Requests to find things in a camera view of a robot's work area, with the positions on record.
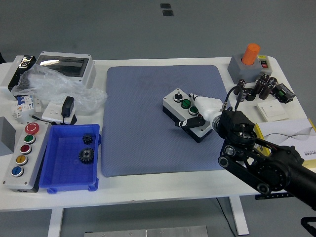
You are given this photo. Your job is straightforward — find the blue plastic bin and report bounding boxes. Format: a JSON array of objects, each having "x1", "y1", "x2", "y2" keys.
[{"x1": 39, "y1": 123, "x2": 102, "y2": 195}]

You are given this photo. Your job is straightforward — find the white red-black switch box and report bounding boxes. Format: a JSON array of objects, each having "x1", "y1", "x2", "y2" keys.
[{"x1": 256, "y1": 54, "x2": 273, "y2": 76}]

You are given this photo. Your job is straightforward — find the large black gear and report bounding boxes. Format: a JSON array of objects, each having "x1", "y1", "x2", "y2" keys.
[{"x1": 78, "y1": 147, "x2": 96, "y2": 163}]

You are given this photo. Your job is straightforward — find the grey square base block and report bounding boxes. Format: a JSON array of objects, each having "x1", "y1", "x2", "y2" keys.
[{"x1": 227, "y1": 53, "x2": 264, "y2": 83}]

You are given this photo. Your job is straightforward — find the white wall switch panel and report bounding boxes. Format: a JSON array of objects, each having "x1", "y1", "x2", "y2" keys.
[{"x1": 256, "y1": 101, "x2": 289, "y2": 123}]

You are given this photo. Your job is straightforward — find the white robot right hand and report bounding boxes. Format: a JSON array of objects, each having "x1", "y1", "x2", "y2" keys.
[{"x1": 174, "y1": 92, "x2": 223, "y2": 129}]

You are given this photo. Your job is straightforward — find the black ribbed cable conduit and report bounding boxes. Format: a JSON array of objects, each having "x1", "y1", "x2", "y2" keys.
[{"x1": 300, "y1": 216, "x2": 316, "y2": 233}]

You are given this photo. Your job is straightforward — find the white blue circuit breaker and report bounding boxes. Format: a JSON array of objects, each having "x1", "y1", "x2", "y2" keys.
[{"x1": 10, "y1": 94, "x2": 35, "y2": 124}]

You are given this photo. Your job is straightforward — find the white silver door lock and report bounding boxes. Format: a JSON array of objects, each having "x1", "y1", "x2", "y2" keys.
[{"x1": 0, "y1": 55, "x2": 37, "y2": 101}]

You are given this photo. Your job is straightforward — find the grey distribution box clear lid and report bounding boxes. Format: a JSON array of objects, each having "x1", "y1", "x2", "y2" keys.
[{"x1": 34, "y1": 51, "x2": 97, "y2": 89}]

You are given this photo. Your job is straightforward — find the small white terminal module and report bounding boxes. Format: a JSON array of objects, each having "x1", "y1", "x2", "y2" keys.
[{"x1": 34, "y1": 96, "x2": 44, "y2": 115}]

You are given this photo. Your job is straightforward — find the white wall socket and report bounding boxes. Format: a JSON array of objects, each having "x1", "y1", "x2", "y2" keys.
[{"x1": 41, "y1": 101, "x2": 77, "y2": 125}]

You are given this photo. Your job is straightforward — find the clear plastic bag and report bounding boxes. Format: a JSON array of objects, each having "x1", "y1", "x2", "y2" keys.
[{"x1": 11, "y1": 64, "x2": 108, "y2": 113}]

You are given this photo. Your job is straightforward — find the thin black cable under table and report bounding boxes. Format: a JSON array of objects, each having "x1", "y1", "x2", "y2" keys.
[{"x1": 216, "y1": 197, "x2": 239, "y2": 235}]

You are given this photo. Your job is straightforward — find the black module green terminal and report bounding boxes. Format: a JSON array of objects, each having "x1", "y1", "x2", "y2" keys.
[{"x1": 273, "y1": 83, "x2": 296, "y2": 104}]

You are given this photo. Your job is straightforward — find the black table control panel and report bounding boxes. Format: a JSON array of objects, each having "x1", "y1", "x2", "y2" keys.
[{"x1": 255, "y1": 194, "x2": 294, "y2": 200}]

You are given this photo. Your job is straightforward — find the white table leg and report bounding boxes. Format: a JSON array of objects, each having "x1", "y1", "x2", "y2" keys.
[
  {"x1": 47, "y1": 208, "x2": 64, "y2": 237},
  {"x1": 228, "y1": 197, "x2": 250, "y2": 236}
]

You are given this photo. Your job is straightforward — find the grey-blue padded mat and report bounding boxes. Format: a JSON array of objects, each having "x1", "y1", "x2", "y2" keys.
[{"x1": 100, "y1": 64, "x2": 234, "y2": 178}]

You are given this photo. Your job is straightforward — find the white yellow-edged book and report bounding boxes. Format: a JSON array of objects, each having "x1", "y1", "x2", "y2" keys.
[{"x1": 253, "y1": 118, "x2": 316, "y2": 170}]

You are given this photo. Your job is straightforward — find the grey metal block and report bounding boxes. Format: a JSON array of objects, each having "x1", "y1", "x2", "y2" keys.
[{"x1": 0, "y1": 116, "x2": 17, "y2": 157}]

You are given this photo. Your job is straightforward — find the grey metal plate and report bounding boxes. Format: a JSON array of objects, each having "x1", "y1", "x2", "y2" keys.
[{"x1": 83, "y1": 225, "x2": 208, "y2": 237}]

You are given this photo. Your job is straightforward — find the black power adapter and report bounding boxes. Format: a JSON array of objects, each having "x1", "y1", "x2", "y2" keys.
[{"x1": 61, "y1": 96, "x2": 75, "y2": 119}]

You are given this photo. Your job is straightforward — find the black adapter cord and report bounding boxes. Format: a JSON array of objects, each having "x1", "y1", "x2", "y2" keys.
[{"x1": 29, "y1": 114, "x2": 78, "y2": 126}]

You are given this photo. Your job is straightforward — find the grey four-button control box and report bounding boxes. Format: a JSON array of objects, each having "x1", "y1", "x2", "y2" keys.
[{"x1": 162, "y1": 88, "x2": 214, "y2": 143}]

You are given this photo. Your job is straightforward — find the grey five-button control box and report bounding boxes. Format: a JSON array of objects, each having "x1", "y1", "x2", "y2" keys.
[{"x1": 2, "y1": 121, "x2": 51, "y2": 193}]

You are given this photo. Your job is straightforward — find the orange cylinder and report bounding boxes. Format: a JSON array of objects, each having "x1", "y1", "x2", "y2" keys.
[{"x1": 241, "y1": 43, "x2": 261, "y2": 66}]

